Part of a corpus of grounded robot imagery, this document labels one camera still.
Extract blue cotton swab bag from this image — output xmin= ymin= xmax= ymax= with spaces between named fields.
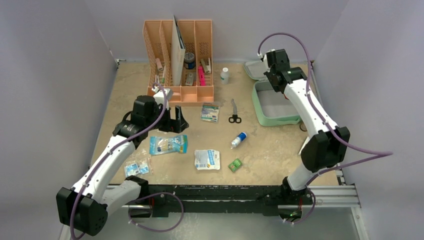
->
xmin=149 ymin=135 xmax=188 ymax=156

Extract black handled scissors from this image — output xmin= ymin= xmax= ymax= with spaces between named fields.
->
xmin=228 ymin=98 xmax=242 ymax=124

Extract peach desk organizer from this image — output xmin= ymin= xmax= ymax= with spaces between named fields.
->
xmin=142 ymin=18 xmax=215 ymax=106

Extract white gauze dressing packet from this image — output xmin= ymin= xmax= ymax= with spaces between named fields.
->
xmin=194 ymin=149 xmax=221 ymax=171

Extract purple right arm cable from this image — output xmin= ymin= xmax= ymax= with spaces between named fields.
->
xmin=257 ymin=32 xmax=394 ymax=186

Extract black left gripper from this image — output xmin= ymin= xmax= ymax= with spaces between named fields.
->
xmin=145 ymin=103 xmax=188 ymax=134

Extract small white bottle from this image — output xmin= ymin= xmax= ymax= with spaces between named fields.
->
xmin=220 ymin=67 xmax=230 ymax=85

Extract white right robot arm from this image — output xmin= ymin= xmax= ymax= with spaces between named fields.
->
xmin=263 ymin=49 xmax=351 ymax=204

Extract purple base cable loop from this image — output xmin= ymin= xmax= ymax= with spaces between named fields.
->
xmin=127 ymin=190 xmax=184 ymax=233

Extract pink item in organizer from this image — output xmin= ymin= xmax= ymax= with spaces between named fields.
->
xmin=197 ymin=66 xmax=206 ymax=86

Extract small grey box organizer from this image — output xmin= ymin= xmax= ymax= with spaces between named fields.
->
xmin=184 ymin=72 xmax=196 ymax=86

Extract brown bottle orange cap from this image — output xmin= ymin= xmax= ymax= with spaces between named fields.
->
xmin=299 ymin=123 xmax=308 ymax=132

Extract clear bag blue packets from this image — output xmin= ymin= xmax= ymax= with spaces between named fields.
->
xmin=123 ymin=159 xmax=152 ymax=177

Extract pink tube in organizer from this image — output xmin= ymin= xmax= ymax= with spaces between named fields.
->
xmin=155 ymin=58 xmax=164 ymax=72

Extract white board in organizer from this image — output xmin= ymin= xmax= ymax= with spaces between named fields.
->
xmin=171 ymin=16 xmax=186 ymax=87

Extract small green medicine box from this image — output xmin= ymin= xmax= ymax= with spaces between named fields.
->
xmin=228 ymin=158 xmax=243 ymax=173

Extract dark round jar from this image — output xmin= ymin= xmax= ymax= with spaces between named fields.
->
xmin=184 ymin=52 xmax=196 ymax=70

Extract grey stapler in organizer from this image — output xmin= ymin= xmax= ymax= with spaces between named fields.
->
xmin=200 ymin=57 xmax=212 ymax=74

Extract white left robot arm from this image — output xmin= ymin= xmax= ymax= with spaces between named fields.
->
xmin=56 ymin=95 xmax=189 ymax=240

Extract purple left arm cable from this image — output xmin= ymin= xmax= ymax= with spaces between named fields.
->
xmin=69 ymin=82 xmax=168 ymax=240

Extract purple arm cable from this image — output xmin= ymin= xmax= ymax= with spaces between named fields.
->
xmin=69 ymin=82 xmax=168 ymax=240
xmin=257 ymin=32 xmax=394 ymax=186

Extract mint green case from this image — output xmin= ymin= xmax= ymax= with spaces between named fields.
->
xmin=243 ymin=60 xmax=301 ymax=127

